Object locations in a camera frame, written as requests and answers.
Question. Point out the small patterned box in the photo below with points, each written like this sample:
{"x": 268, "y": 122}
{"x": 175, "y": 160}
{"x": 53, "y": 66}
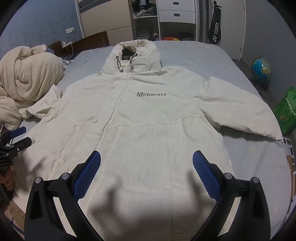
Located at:
{"x": 3, "y": 128}

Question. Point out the black racket bag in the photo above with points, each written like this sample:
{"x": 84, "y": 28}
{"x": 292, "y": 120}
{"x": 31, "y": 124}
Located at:
{"x": 214, "y": 30}

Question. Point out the white wardrobe drawer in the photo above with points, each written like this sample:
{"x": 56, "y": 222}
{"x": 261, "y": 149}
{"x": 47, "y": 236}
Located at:
{"x": 177, "y": 4}
{"x": 178, "y": 16}

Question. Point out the blue globe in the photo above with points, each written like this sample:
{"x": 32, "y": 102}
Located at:
{"x": 261, "y": 68}

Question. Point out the white hooded jacket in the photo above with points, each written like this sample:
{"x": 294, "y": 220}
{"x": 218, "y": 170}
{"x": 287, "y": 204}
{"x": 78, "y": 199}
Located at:
{"x": 143, "y": 120}

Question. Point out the bed with grey-blue sheet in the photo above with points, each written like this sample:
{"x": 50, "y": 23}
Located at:
{"x": 196, "y": 58}

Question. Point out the blue pillow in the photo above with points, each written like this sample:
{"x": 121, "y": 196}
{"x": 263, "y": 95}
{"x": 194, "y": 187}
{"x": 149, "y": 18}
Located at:
{"x": 51, "y": 50}

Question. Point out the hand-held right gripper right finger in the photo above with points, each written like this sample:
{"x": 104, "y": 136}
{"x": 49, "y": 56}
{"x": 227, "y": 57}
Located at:
{"x": 207, "y": 176}

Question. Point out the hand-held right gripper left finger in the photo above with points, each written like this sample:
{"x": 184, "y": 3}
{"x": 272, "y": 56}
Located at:
{"x": 89, "y": 173}

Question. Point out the cream knitted blanket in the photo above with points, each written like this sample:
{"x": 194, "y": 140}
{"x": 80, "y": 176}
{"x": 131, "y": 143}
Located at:
{"x": 27, "y": 76}

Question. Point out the orange folded clothes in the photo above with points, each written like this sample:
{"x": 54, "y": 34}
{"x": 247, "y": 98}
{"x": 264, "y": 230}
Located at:
{"x": 171, "y": 38}

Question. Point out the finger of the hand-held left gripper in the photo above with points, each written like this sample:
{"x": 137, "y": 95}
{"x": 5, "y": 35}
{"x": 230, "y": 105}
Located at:
{"x": 19, "y": 131}
{"x": 23, "y": 142}

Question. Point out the white wall socket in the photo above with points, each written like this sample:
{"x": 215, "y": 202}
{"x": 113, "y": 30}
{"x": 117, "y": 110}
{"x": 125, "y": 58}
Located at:
{"x": 70, "y": 30}

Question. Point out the green shopping bag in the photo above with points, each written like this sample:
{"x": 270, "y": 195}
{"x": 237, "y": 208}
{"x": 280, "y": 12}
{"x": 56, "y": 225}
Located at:
{"x": 286, "y": 109}

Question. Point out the dark folded clothes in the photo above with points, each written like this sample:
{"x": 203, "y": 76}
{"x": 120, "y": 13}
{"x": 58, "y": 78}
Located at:
{"x": 186, "y": 36}

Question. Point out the white wardrobe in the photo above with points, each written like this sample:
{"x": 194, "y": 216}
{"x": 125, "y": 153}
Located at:
{"x": 104, "y": 20}

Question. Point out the person's left hand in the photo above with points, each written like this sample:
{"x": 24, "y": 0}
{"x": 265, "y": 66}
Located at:
{"x": 8, "y": 182}

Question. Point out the dark wooden headboard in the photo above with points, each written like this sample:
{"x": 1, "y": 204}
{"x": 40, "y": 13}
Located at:
{"x": 92, "y": 40}

